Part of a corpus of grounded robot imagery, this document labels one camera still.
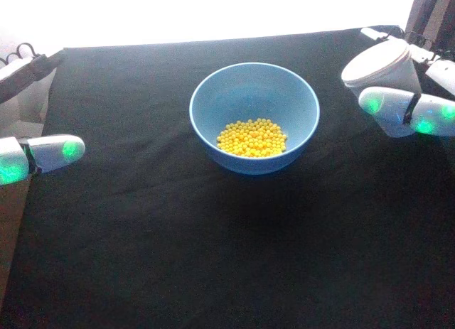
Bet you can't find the yellow beads pile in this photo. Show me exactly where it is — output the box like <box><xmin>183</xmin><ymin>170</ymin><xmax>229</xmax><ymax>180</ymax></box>
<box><xmin>215</xmin><ymin>117</ymin><xmax>288</xmax><ymax>158</ymax></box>

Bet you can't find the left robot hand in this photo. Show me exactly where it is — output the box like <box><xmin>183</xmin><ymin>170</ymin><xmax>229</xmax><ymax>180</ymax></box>
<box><xmin>0</xmin><ymin>43</ymin><xmax>86</xmax><ymax>186</ymax></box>

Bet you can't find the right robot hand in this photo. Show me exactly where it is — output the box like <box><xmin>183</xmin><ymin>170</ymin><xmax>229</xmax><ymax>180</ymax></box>
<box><xmin>358</xmin><ymin>26</ymin><xmax>455</xmax><ymax>137</ymax></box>

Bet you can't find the blue bowl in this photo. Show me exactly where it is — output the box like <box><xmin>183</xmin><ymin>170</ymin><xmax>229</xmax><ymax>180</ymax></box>
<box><xmin>188</xmin><ymin>61</ymin><xmax>321</xmax><ymax>176</ymax></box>

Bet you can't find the black table cloth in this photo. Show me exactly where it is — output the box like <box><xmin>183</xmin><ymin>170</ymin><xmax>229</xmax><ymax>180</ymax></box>
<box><xmin>0</xmin><ymin>25</ymin><xmax>455</xmax><ymax>329</ymax></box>

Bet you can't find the white paper cup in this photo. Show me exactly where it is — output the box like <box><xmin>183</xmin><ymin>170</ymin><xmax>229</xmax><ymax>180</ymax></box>
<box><xmin>341</xmin><ymin>38</ymin><xmax>424</xmax><ymax>138</ymax></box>

